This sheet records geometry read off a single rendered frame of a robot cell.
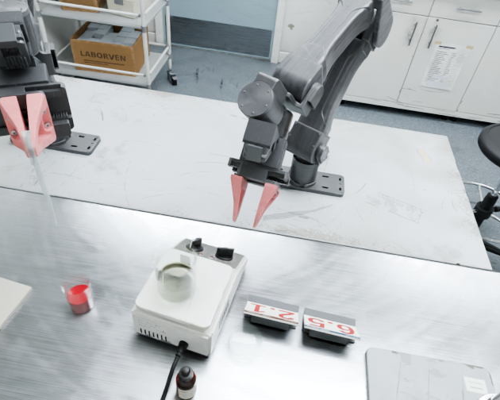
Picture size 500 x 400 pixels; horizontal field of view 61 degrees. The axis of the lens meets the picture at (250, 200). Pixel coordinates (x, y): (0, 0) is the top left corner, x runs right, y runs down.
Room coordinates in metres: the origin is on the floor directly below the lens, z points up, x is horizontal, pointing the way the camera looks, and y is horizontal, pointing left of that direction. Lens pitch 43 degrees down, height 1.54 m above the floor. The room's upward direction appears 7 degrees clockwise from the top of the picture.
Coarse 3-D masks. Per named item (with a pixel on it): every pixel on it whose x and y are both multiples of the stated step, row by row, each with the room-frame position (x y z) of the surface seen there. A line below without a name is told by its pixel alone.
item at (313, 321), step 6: (306, 318) 0.39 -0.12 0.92; (312, 318) 0.39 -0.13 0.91; (306, 324) 0.37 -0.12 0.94; (312, 324) 0.37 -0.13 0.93; (318, 324) 0.37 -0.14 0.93; (324, 324) 0.38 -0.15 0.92; (330, 324) 0.38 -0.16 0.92; (336, 324) 0.39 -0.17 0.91; (336, 330) 0.36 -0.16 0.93; (342, 330) 0.37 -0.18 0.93; (348, 330) 0.37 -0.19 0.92; (354, 330) 0.38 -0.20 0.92
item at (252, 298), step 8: (256, 296) 0.43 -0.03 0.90; (264, 304) 0.41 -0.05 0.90; (272, 304) 0.42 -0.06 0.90; (280, 304) 0.42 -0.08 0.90; (288, 304) 0.42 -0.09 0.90; (248, 312) 0.37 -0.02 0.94; (256, 312) 0.38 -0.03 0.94; (296, 312) 0.41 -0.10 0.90; (256, 320) 0.38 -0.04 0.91; (264, 320) 0.37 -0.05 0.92; (272, 320) 0.37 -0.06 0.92; (280, 320) 0.36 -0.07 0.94; (280, 328) 0.37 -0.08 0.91; (288, 328) 0.37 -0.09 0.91
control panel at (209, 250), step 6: (204, 246) 0.50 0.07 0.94; (210, 246) 0.51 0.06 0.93; (198, 252) 0.47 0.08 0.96; (204, 252) 0.47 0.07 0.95; (210, 252) 0.48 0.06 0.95; (234, 252) 0.50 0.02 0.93; (210, 258) 0.46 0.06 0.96; (216, 258) 0.46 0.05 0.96; (234, 258) 0.48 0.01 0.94; (240, 258) 0.48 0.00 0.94; (228, 264) 0.45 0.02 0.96; (234, 264) 0.45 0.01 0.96
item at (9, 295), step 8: (0, 280) 0.40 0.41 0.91; (8, 280) 0.40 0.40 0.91; (0, 288) 0.38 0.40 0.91; (8, 288) 0.38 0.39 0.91; (16, 288) 0.38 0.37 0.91; (24, 288) 0.39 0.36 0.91; (32, 288) 0.39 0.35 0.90; (0, 296) 0.37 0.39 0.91; (8, 296) 0.37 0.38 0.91; (16, 296) 0.37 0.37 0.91; (24, 296) 0.37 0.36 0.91; (0, 304) 0.35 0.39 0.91; (8, 304) 0.35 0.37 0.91; (16, 304) 0.35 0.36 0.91; (0, 312) 0.34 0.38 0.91; (8, 312) 0.34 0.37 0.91; (0, 320) 0.32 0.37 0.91; (0, 328) 0.31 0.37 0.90
